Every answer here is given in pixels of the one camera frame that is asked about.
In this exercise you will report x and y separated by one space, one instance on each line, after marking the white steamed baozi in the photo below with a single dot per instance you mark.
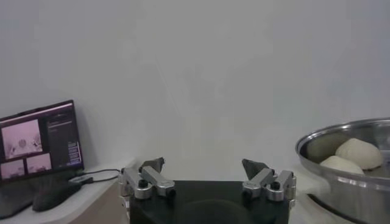
359 153
341 165

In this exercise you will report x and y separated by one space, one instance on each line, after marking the stainless steel steamer basket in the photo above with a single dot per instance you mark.
350 194

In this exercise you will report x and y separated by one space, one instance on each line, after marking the cream electric cooker base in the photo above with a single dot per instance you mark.
330 214

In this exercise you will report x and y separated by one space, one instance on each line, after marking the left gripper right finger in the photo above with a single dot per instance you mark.
259 179

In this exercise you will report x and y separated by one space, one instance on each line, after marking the black laptop beside mouse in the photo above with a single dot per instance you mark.
61 137

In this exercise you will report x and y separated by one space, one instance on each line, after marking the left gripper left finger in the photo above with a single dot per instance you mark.
155 179

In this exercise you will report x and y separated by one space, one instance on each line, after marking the black computer mouse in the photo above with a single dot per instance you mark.
55 194

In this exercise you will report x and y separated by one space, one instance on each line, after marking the white side table with mouse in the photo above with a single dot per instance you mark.
91 202

